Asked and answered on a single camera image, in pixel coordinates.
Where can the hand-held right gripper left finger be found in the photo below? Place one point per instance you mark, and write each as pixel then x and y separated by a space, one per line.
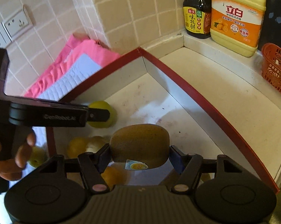
pixel 104 155

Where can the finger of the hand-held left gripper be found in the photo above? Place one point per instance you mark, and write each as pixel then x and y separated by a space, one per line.
pixel 98 115

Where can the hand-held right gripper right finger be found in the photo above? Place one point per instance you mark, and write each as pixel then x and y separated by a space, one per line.
pixel 176 159

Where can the green apple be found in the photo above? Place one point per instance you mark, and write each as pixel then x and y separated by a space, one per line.
pixel 36 159
pixel 100 127

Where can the striped brown round fruit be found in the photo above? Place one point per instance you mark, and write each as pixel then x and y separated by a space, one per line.
pixel 96 144

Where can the mandarin orange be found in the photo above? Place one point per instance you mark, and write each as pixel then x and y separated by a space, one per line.
pixel 113 177

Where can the large orange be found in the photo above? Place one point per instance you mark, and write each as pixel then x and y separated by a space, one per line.
pixel 76 147

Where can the brown kiwi with sticker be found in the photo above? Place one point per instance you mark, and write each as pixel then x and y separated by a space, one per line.
pixel 138 144

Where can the red cardboard box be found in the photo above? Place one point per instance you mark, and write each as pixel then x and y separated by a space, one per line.
pixel 177 121

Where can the person's left hand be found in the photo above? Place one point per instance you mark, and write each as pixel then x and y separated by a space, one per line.
pixel 14 168

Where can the blue quilted blanket pink ruffle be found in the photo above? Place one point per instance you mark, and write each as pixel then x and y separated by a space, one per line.
pixel 61 63

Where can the red plastic basket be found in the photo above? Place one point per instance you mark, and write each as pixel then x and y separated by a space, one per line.
pixel 276 70

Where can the dark soy sauce bottle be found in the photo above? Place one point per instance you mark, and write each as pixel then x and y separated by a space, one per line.
pixel 197 11

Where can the yellow detergent jug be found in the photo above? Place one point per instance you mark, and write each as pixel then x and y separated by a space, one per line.
pixel 238 16

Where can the dark appliance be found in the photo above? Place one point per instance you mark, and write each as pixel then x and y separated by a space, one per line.
pixel 278 11

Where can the small white wall socket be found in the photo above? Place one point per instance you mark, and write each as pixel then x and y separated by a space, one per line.
pixel 16 24

